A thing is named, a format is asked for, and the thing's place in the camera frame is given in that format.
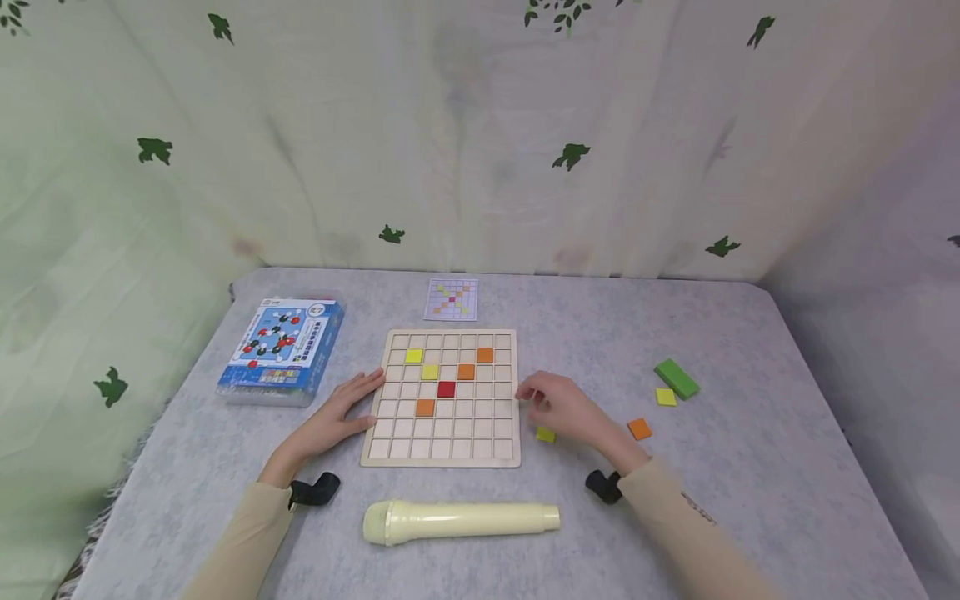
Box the person's right hand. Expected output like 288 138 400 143
513 371 652 478

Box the wooden grid board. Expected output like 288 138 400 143
359 327 523 469

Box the person's left hand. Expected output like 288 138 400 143
258 369 388 488

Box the person's right forearm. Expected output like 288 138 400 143
617 457 790 600

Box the cream toy microphone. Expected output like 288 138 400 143
362 498 563 548

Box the green rectangular block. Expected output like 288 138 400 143
652 357 702 401

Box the grid pattern card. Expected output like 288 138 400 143
422 278 480 323

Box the blue molecule model box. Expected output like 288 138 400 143
216 297 347 408

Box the person's left forearm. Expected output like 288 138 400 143
178 478 299 600

